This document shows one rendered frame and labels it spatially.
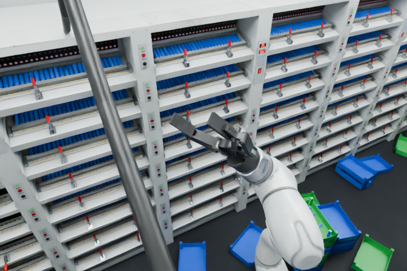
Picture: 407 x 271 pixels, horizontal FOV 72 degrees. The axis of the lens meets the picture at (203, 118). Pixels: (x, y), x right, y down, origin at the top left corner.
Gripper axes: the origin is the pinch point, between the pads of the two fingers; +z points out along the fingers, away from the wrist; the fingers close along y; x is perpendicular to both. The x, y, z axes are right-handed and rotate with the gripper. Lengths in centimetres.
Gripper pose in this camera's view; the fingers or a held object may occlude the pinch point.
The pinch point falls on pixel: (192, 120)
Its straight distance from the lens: 62.1
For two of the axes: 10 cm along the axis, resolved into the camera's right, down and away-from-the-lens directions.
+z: -6.6, -5.0, -5.6
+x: -3.9, 8.6, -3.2
